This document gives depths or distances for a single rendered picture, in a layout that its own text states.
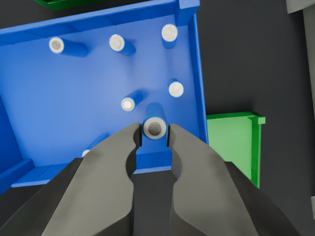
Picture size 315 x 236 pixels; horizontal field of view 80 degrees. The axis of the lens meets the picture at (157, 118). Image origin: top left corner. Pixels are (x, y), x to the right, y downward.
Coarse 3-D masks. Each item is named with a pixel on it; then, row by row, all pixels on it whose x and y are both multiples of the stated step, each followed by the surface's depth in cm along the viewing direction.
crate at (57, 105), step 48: (192, 0) 18; (0, 48) 27; (48, 48) 27; (96, 48) 27; (144, 48) 26; (192, 48) 24; (0, 96) 29; (48, 96) 29; (96, 96) 28; (144, 96) 28; (192, 96) 28; (0, 144) 28; (48, 144) 31; (144, 144) 30; (0, 192) 25
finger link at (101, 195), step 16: (128, 128) 11; (112, 144) 10; (128, 144) 10; (96, 160) 9; (112, 160) 9; (128, 160) 9; (80, 176) 8; (96, 176) 8; (112, 176) 8; (128, 176) 10; (80, 192) 7; (96, 192) 7; (112, 192) 7; (128, 192) 7; (64, 208) 7; (80, 208) 7; (96, 208) 7; (112, 208) 7; (128, 208) 7; (48, 224) 6; (64, 224) 6; (80, 224) 6; (96, 224) 6; (112, 224) 6; (128, 224) 7
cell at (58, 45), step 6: (54, 42) 20; (60, 42) 21; (66, 42) 21; (72, 42) 23; (54, 48) 21; (60, 48) 21; (66, 48) 21; (72, 48) 22; (78, 48) 24; (84, 48) 26; (66, 54) 22; (72, 54) 23; (78, 54) 25; (84, 54) 26
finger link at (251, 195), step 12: (228, 168) 9; (240, 180) 8; (240, 192) 7; (252, 192) 7; (252, 204) 7; (264, 204) 7; (252, 216) 6; (264, 216) 7; (276, 216) 7; (264, 228) 6; (276, 228) 6; (288, 228) 6
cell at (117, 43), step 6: (114, 36) 20; (120, 36) 20; (114, 42) 20; (120, 42) 20; (126, 42) 21; (114, 48) 20; (120, 48) 20; (126, 48) 21; (132, 48) 24; (126, 54) 24; (132, 54) 26
